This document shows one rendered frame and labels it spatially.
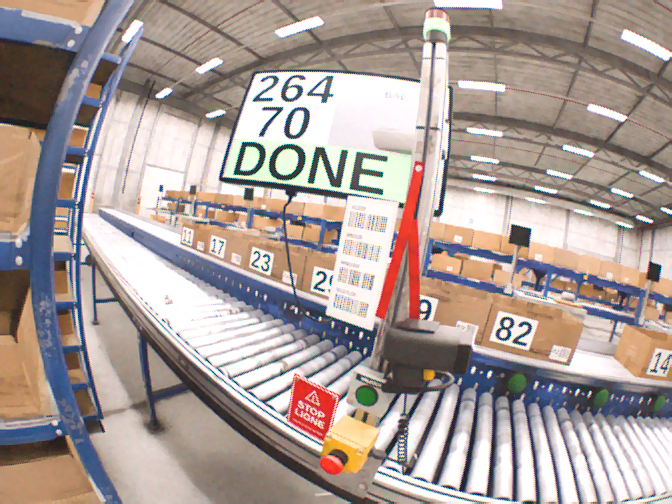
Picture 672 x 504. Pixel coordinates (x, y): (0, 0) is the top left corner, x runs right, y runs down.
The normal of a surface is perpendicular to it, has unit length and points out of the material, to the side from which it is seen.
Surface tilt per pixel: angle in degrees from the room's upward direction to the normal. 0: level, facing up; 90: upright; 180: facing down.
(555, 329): 90
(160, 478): 0
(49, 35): 90
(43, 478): 90
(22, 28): 90
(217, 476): 0
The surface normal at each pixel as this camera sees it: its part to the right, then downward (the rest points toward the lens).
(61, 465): 0.87, 0.20
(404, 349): -0.50, -0.02
